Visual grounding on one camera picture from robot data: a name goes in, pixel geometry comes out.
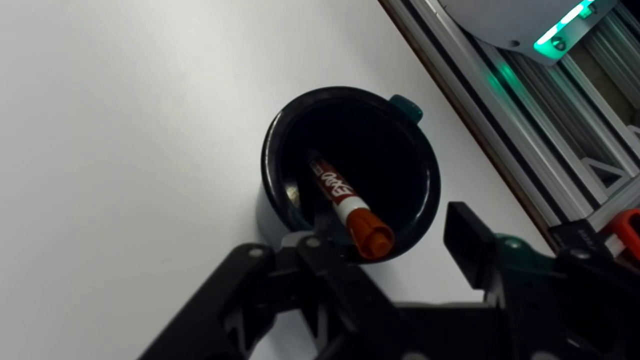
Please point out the aluminium extrusion base frame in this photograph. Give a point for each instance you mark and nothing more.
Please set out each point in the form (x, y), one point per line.
(550, 91)

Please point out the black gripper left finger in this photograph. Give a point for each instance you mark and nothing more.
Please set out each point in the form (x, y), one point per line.
(238, 302)

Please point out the orange clamp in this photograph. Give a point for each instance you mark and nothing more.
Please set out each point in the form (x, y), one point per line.
(627, 228)

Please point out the red Expo marker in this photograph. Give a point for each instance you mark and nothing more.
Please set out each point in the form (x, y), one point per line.
(371, 237)

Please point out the dark blue mug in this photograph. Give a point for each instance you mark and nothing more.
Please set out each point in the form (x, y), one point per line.
(375, 143)

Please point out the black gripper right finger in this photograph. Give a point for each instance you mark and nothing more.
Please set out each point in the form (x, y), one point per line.
(574, 305)

